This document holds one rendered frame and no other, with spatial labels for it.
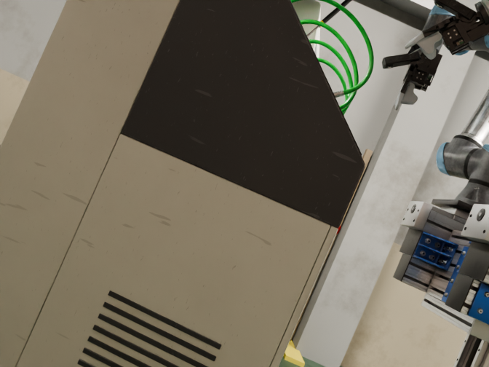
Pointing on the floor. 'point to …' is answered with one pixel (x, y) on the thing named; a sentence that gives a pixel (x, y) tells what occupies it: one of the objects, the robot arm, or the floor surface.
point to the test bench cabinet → (177, 271)
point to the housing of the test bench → (66, 145)
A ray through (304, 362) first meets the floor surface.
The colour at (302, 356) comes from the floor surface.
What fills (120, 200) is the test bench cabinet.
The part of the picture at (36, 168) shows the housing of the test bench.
